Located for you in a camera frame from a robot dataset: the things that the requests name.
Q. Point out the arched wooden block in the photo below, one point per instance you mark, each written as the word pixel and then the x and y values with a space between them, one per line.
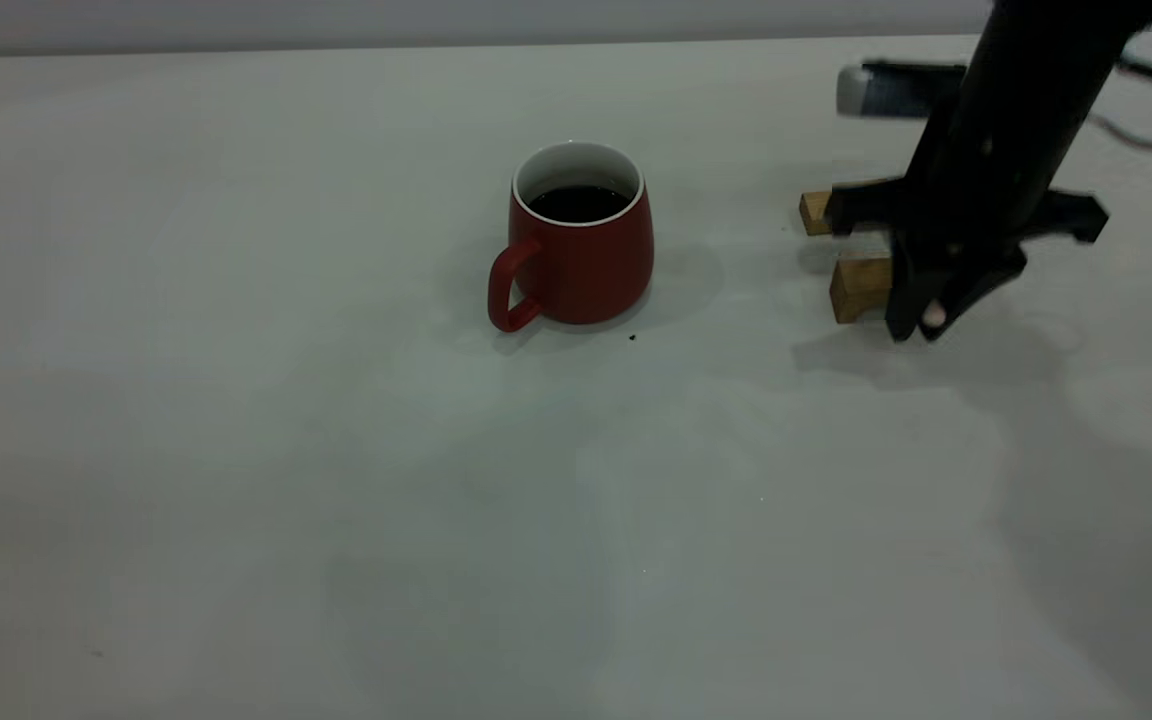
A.
pixel 858 287

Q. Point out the dark coffee liquid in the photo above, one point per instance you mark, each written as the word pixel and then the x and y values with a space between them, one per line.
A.
pixel 579 203

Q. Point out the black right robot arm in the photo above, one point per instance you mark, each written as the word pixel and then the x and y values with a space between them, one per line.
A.
pixel 1041 70

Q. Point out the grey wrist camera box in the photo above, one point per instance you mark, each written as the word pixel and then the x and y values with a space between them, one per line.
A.
pixel 891 90

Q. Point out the flat wooden block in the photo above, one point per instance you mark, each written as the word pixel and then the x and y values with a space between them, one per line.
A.
pixel 814 212

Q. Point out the red ceramic cup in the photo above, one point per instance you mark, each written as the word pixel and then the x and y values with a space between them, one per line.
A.
pixel 586 265

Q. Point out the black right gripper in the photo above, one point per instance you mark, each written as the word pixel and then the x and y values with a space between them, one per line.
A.
pixel 976 205

